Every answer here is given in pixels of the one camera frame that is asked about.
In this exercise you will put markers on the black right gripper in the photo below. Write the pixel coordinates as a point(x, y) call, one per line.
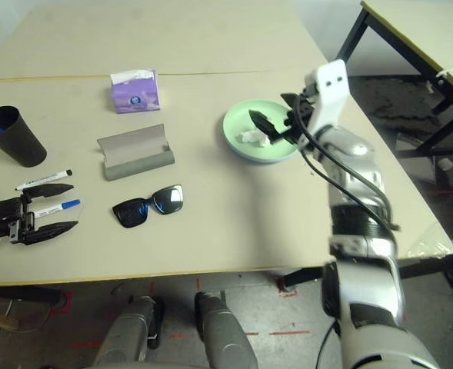
point(301, 123)

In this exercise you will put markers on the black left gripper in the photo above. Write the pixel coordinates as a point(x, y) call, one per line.
point(10, 221)

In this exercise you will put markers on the black cap whiteboard marker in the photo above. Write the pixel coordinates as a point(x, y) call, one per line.
point(53, 176)

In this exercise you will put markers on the light green plate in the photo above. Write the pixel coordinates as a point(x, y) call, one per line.
point(241, 115)

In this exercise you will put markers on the white tissue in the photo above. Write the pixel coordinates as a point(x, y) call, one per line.
point(251, 137)

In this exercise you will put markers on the black sunglasses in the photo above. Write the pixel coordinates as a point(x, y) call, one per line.
point(134, 213)

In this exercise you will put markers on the grey glasses case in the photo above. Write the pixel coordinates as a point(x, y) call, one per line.
point(137, 150)

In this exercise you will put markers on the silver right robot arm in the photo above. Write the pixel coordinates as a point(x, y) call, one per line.
point(364, 269)

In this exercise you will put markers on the black plastic cup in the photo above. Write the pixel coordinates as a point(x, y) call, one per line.
point(18, 142)

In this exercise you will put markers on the black table support beam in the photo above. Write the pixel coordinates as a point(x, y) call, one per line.
point(434, 265)
point(18, 294)

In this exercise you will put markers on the purple tissue pack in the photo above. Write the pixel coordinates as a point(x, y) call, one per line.
point(135, 96)

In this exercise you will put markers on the beige side table black legs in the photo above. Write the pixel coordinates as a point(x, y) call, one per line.
point(422, 30)

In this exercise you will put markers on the white tape strip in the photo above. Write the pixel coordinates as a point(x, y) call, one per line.
point(447, 73)

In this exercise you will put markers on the clear plastic film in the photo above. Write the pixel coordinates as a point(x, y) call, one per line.
point(426, 246)

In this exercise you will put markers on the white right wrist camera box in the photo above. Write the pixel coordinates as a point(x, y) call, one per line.
point(332, 88)

